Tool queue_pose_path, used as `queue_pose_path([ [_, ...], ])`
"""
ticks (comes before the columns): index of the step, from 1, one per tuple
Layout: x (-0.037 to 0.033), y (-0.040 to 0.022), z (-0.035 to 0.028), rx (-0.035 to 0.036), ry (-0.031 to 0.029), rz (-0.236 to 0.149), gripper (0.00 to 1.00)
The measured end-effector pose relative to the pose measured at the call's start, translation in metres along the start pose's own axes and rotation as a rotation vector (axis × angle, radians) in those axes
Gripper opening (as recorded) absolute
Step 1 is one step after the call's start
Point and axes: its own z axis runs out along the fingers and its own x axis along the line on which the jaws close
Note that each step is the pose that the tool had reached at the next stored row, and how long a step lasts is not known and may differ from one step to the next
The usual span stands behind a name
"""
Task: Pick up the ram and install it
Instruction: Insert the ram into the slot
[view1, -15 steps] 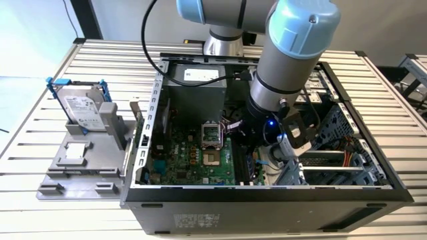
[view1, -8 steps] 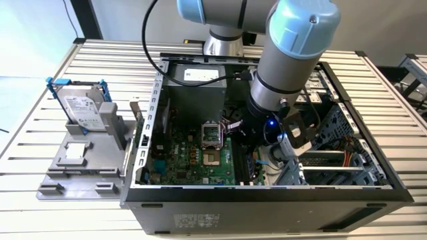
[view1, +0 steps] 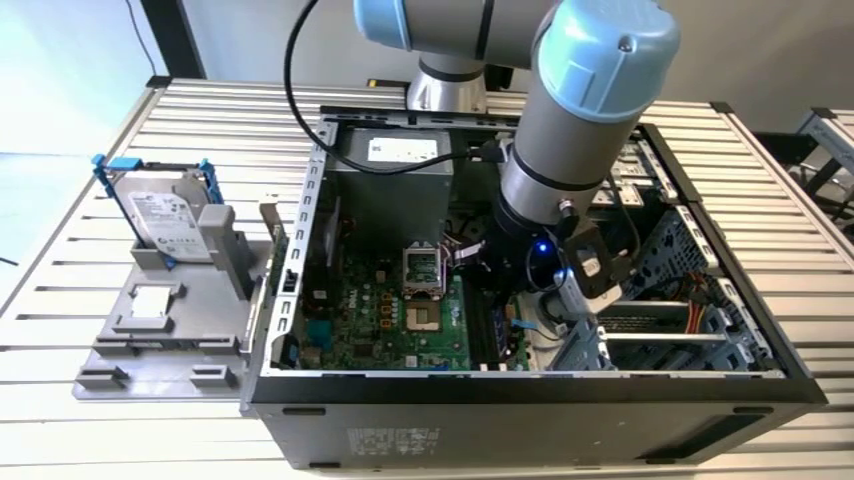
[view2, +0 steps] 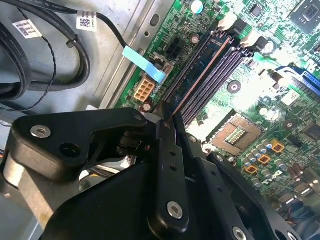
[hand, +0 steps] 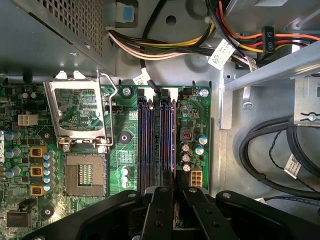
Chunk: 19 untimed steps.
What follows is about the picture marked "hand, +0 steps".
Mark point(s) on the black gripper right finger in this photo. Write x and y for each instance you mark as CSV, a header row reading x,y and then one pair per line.
x,y
207,220

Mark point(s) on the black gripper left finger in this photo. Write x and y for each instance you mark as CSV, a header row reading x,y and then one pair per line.
x,y
160,215

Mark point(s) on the black RAM slot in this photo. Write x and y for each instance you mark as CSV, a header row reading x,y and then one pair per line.
x,y
171,140
163,140
141,140
149,140

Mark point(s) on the white six-pin power socket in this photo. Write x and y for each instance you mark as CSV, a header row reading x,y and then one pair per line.
x,y
196,178

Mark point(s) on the CPU socket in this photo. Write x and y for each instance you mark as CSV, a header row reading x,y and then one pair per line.
x,y
85,160

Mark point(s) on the green motherboard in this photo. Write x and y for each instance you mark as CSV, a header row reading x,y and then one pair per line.
x,y
125,117

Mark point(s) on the metal socket cover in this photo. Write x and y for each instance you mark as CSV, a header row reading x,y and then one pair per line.
x,y
55,107

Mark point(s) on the white four-pin power socket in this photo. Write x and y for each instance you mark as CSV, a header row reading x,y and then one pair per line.
x,y
27,120

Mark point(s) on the metal drive cage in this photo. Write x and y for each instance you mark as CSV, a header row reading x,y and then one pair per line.
x,y
275,66

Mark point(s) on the grey clip with blue tab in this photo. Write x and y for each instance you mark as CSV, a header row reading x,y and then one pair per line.
x,y
127,12

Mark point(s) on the grey power supply box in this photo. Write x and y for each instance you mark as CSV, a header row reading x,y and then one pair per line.
x,y
37,37

